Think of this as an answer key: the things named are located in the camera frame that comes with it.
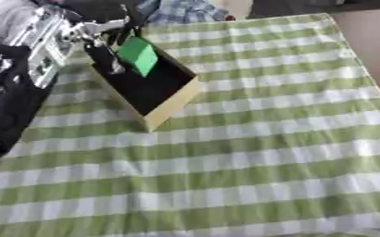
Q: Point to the small red object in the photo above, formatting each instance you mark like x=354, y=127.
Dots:
x=230, y=18

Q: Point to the tan cardboard box black inside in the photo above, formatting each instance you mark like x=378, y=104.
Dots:
x=169, y=103

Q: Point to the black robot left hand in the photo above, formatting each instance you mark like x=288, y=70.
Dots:
x=99, y=52

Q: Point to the person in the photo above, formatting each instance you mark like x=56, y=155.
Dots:
x=185, y=10

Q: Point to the silver and black robot left arm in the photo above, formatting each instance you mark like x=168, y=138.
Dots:
x=15, y=92

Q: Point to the green block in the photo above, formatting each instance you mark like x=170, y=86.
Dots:
x=139, y=55

